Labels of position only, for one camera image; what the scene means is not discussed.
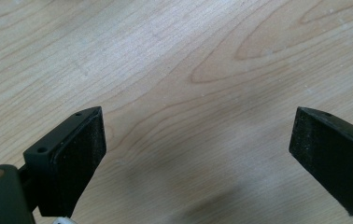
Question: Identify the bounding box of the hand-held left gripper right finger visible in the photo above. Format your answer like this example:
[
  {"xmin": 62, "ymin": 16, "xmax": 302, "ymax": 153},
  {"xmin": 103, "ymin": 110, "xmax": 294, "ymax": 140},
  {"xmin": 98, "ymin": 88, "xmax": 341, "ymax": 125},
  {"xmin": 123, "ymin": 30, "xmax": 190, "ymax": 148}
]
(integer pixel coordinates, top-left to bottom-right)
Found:
[{"xmin": 289, "ymin": 105, "xmax": 353, "ymax": 222}]

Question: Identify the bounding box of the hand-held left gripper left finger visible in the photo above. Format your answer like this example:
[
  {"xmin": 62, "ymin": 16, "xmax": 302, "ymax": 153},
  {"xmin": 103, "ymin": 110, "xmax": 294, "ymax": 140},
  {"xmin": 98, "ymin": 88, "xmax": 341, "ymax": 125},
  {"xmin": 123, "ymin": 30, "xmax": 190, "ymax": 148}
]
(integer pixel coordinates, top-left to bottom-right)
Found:
[{"xmin": 22, "ymin": 105, "xmax": 107, "ymax": 218}]

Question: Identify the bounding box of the small white object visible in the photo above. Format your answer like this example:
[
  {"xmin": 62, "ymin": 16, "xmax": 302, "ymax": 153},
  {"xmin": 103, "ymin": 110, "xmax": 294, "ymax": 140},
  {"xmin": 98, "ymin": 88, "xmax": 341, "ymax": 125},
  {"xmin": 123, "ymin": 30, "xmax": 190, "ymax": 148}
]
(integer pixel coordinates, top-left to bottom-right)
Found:
[{"xmin": 51, "ymin": 217, "xmax": 78, "ymax": 224}]

